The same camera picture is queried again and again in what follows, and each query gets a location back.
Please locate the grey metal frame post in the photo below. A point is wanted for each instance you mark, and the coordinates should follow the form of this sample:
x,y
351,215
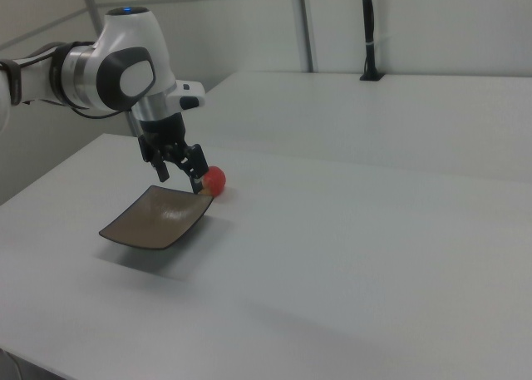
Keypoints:
x,y
305,26
92,6

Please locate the black pole with base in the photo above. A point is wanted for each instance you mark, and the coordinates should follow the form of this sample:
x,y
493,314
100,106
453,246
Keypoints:
x,y
368,22

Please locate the red apple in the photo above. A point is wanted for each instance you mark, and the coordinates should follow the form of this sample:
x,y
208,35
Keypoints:
x,y
216,179

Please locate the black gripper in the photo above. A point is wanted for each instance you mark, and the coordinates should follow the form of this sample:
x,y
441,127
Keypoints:
x,y
163,132

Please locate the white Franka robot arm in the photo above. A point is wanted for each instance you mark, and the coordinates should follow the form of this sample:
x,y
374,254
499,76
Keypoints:
x,y
124,35

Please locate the square brown ceramic plate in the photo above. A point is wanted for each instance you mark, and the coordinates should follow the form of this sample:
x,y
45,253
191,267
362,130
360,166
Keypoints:
x,y
158,218

